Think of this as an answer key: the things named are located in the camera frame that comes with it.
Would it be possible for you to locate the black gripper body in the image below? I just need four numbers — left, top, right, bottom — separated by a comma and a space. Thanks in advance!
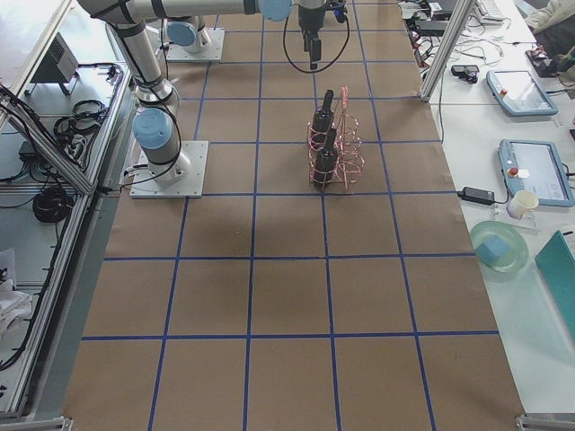
297, 0, 347, 31

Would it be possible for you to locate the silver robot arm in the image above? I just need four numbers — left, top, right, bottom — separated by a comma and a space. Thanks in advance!
166, 15, 211, 54
79, 1, 294, 184

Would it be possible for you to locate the dark wine bottle far slot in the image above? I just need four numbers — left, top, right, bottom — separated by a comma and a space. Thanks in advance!
310, 89, 333, 150

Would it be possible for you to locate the dark wine bottle slot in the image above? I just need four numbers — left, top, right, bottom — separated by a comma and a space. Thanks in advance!
310, 89, 333, 150
313, 128, 338, 189

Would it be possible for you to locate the dark wine bottle near slot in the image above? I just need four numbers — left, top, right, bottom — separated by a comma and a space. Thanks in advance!
313, 128, 338, 189

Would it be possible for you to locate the upper teach pendant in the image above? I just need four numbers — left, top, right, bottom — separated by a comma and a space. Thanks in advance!
486, 70, 559, 117

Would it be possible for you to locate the teach pendant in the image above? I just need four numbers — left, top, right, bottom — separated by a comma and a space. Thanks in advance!
486, 70, 559, 117
498, 139, 574, 207

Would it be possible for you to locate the black power adapter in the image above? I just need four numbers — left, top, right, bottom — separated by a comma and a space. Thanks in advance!
457, 187, 495, 206

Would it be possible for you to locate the grey control box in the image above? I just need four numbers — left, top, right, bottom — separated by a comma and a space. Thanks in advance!
24, 32, 79, 96

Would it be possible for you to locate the lower teach pendant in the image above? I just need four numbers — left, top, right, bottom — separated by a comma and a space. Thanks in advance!
498, 139, 574, 207

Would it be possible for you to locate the white paper cup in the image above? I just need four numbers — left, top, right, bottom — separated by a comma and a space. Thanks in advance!
506, 189, 539, 219

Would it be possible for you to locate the brown paper table mat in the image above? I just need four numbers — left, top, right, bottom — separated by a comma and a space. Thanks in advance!
63, 1, 522, 430

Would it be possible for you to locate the blue foam cube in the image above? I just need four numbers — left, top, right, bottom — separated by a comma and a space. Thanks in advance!
475, 234, 510, 265

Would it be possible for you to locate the green glass plate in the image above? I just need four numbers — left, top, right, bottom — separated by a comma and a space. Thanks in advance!
470, 221, 529, 273

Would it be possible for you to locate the teal folder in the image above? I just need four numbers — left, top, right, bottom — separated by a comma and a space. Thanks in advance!
535, 229, 574, 342

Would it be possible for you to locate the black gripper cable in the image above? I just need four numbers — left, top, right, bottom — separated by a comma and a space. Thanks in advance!
281, 8, 351, 75

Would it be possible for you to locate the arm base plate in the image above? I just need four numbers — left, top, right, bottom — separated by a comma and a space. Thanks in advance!
167, 26, 225, 63
129, 141, 209, 198

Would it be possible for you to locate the copper wire wine basket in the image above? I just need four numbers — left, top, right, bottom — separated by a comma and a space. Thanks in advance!
306, 86, 365, 192

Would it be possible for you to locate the aluminium frame post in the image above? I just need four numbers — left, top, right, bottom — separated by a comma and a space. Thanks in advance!
420, 0, 474, 102

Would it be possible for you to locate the coiled black cable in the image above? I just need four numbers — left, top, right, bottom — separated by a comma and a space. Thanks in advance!
31, 184, 69, 224

